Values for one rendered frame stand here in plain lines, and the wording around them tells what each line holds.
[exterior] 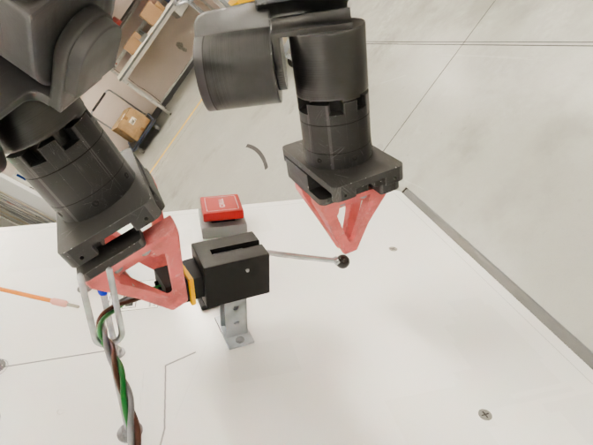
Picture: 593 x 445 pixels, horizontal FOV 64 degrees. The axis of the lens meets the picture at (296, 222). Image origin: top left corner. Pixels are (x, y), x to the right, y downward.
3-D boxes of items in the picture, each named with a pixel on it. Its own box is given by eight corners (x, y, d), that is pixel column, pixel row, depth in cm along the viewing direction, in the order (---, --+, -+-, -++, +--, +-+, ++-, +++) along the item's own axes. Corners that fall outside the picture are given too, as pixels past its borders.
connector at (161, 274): (221, 290, 39) (220, 270, 39) (165, 309, 37) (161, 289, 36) (208, 272, 42) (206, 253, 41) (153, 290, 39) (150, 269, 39)
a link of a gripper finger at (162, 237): (146, 349, 34) (61, 263, 29) (132, 292, 40) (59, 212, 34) (226, 297, 35) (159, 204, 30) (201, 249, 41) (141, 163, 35)
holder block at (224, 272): (270, 292, 41) (269, 253, 39) (206, 309, 39) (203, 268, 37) (253, 267, 44) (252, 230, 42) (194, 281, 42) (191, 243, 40)
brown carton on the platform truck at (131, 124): (143, 122, 761) (124, 109, 744) (151, 120, 714) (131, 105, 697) (129, 143, 754) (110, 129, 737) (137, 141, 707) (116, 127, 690)
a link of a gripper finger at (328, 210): (329, 276, 42) (319, 184, 37) (296, 239, 48) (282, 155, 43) (393, 251, 44) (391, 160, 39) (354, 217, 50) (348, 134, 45)
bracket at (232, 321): (254, 343, 43) (253, 298, 40) (228, 350, 42) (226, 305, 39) (238, 313, 46) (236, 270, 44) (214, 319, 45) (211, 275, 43)
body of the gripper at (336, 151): (335, 210, 36) (326, 118, 32) (282, 164, 44) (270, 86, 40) (406, 184, 38) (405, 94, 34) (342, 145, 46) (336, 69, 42)
